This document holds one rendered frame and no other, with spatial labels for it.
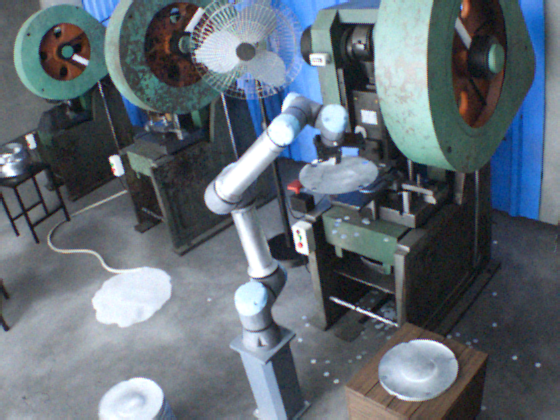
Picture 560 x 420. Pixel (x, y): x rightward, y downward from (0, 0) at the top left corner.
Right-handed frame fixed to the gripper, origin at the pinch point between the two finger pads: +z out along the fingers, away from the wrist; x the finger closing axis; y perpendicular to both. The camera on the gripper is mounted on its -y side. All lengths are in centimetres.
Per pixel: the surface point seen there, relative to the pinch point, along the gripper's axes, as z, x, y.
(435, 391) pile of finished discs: 10, 86, -16
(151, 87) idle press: 77, -94, 73
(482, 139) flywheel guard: -5, 6, -54
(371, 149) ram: 22.2, -9.1, -19.5
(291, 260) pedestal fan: 136, 5, 17
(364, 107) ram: 14.8, -24.3, -20.0
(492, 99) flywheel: 2, -12, -69
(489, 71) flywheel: -26, -10, -56
